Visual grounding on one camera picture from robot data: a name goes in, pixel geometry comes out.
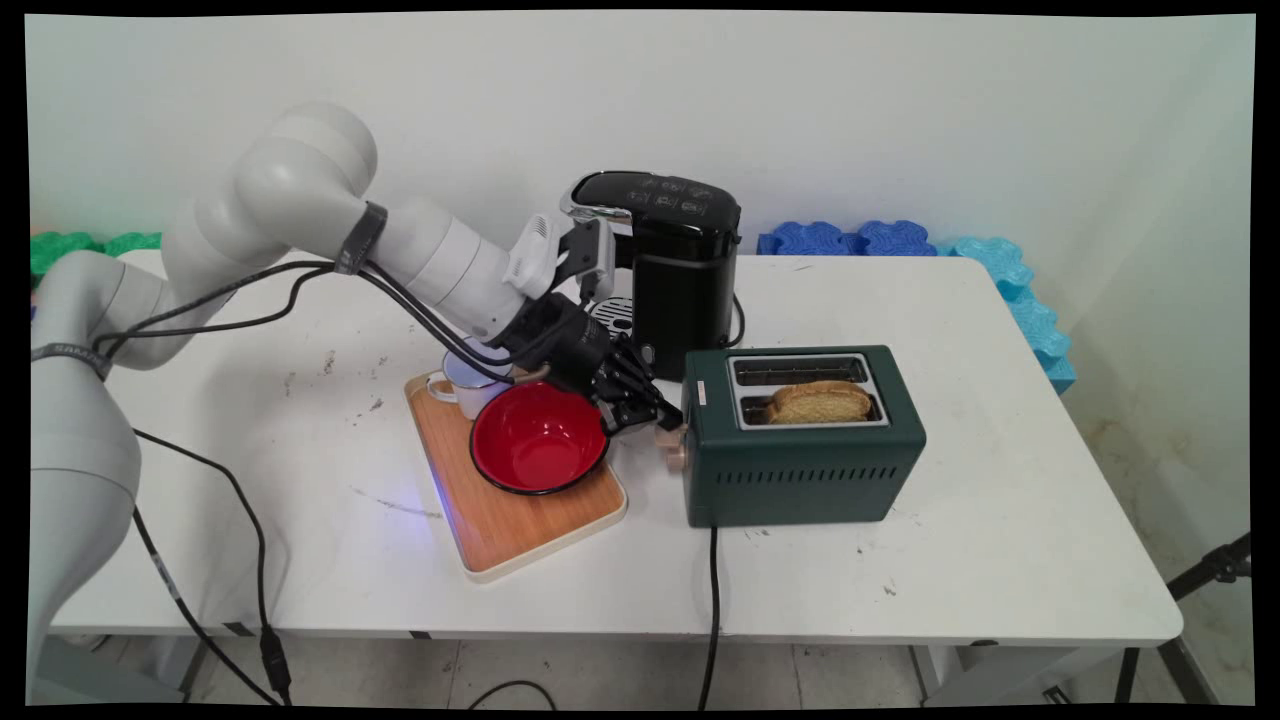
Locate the black floor cable loop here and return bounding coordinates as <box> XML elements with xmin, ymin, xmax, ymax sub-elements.
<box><xmin>467</xmin><ymin>679</ymin><xmax>558</xmax><ymax>712</ymax></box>

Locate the cyan foam puzzle mat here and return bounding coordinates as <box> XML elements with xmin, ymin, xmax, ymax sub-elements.
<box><xmin>934</xmin><ymin>235</ymin><xmax>1079</xmax><ymax>397</ymax></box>

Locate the white enamel mug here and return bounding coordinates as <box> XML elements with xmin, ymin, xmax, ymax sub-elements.
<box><xmin>426</xmin><ymin>338</ymin><xmax>517</xmax><ymax>422</ymax></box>

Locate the toasted bread slice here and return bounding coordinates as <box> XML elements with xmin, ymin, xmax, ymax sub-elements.
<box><xmin>767</xmin><ymin>379</ymin><xmax>874</xmax><ymax>426</ymax></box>

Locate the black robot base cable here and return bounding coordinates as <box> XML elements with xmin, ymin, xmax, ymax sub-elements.
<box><xmin>130</xmin><ymin>428</ymin><xmax>294</xmax><ymax>705</ymax></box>

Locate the wooden serving tray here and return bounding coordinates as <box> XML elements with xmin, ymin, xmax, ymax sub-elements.
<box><xmin>404</xmin><ymin>370</ymin><xmax>630</xmax><ymax>585</ymax></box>

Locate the black tripod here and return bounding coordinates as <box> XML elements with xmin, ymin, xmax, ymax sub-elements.
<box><xmin>1114</xmin><ymin>532</ymin><xmax>1254</xmax><ymax>705</ymax></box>

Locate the black capsule coffee machine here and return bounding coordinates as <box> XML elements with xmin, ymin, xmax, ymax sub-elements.
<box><xmin>559</xmin><ymin>170</ymin><xmax>744</xmax><ymax>384</ymax></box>

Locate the grey table leg frame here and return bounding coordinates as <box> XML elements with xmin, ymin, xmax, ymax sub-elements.
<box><xmin>908</xmin><ymin>644</ymin><xmax>1133</xmax><ymax>707</ymax></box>

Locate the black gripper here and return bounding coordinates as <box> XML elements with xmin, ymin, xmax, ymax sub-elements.
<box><xmin>494</xmin><ymin>293</ymin><xmax>687</xmax><ymax>437</ymax></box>

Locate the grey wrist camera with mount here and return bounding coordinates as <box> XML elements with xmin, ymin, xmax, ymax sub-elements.
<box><xmin>504</xmin><ymin>212</ymin><xmax>617</xmax><ymax>303</ymax></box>

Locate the blue foam puzzle mat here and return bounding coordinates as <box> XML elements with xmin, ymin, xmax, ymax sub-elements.
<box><xmin>756</xmin><ymin>219</ymin><xmax>939</xmax><ymax>259</ymax></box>

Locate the dark green two-slot toaster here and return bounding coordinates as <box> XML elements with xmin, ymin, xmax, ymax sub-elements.
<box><xmin>655</xmin><ymin>345</ymin><xmax>928</xmax><ymax>530</ymax></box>

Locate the black toaster power cable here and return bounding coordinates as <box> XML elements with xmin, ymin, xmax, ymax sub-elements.
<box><xmin>696</xmin><ymin>524</ymin><xmax>724</xmax><ymax>712</ymax></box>

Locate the green foam puzzle mat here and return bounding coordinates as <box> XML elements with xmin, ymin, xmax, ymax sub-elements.
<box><xmin>30</xmin><ymin>230</ymin><xmax>164</xmax><ymax>288</ymax></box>

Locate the black robot wrist cable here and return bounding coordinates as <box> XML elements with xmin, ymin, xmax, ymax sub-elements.
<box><xmin>92</xmin><ymin>258</ymin><xmax>546</xmax><ymax>389</ymax></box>

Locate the red bowl with black rim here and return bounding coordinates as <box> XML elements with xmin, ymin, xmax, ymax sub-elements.
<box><xmin>469</xmin><ymin>379</ymin><xmax>612</xmax><ymax>498</ymax></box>

